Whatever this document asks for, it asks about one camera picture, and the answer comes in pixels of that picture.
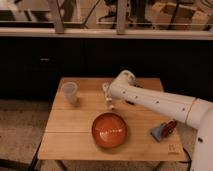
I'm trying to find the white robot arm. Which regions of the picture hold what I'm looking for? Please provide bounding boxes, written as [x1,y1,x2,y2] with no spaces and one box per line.
[107,70,213,171]

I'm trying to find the clear plastic cup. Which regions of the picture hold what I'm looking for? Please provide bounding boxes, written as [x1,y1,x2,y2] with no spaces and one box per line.
[61,82,78,103]

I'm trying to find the orange round bowl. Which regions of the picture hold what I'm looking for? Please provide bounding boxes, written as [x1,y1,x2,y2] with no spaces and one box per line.
[91,113,127,148]

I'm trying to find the wooden table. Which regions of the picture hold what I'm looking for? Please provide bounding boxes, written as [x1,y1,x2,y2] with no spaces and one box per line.
[38,77,184,161]

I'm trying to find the blue sponge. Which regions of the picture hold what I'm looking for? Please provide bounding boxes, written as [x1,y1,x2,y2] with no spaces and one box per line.
[151,124,165,142]

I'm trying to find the black office chair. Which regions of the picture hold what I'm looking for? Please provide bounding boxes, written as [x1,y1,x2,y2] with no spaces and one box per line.
[95,0,118,29]

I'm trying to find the dark cabinet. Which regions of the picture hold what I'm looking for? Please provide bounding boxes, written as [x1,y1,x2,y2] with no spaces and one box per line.
[0,37,213,101]

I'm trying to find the cardboard boxes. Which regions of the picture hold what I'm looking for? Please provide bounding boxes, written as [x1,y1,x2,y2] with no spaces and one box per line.
[151,2,210,31]

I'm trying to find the black cable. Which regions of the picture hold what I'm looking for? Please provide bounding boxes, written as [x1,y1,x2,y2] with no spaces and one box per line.
[181,148,194,164]

